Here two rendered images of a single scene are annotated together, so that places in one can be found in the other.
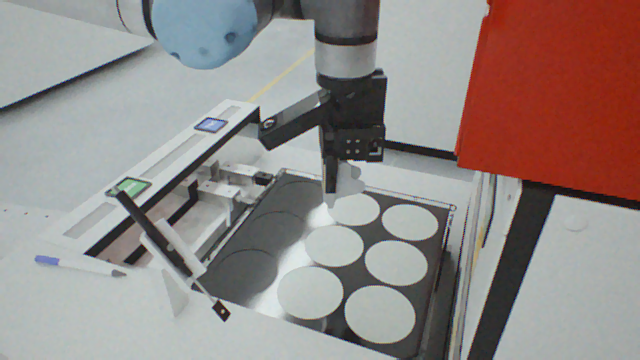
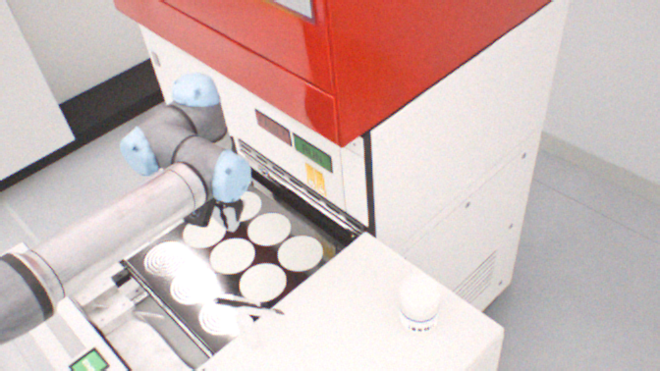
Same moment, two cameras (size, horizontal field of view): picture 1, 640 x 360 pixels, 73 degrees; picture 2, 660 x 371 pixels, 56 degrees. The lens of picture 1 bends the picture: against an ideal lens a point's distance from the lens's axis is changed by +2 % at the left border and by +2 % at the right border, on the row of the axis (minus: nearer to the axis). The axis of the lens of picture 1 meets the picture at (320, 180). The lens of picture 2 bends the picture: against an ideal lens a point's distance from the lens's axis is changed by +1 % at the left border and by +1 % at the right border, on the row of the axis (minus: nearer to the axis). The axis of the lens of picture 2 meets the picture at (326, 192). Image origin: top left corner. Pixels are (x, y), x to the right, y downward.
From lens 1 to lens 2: 84 cm
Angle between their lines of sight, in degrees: 46
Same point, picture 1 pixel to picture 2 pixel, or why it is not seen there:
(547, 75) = (357, 101)
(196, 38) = (241, 184)
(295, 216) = (187, 269)
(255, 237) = (191, 300)
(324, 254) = (237, 264)
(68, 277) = not seen: outside the picture
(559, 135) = (364, 114)
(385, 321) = (307, 252)
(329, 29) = (213, 135)
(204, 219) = (136, 336)
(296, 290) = (257, 289)
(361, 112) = not seen: hidden behind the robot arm
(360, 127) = not seen: hidden behind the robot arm
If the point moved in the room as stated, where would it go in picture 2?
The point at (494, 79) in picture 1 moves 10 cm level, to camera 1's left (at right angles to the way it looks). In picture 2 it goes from (345, 113) to (319, 149)
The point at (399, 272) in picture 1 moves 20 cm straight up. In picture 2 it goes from (278, 231) to (264, 167)
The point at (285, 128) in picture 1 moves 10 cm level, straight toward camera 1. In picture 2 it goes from (210, 205) to (259, 215)
